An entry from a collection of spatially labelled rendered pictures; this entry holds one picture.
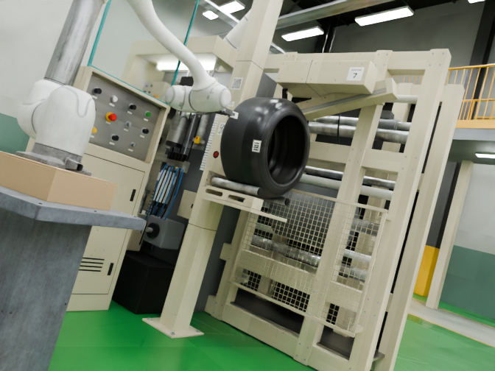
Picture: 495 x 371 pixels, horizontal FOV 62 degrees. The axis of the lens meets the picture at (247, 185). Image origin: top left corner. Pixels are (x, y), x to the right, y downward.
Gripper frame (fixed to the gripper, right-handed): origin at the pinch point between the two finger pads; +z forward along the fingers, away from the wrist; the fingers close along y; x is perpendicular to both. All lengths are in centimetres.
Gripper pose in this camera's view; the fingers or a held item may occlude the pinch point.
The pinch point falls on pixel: (232, 114)
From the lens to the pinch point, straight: 206.5
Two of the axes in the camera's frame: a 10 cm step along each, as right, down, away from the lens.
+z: 6.1, 0.6, 7.9
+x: -1.8, 9.8, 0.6
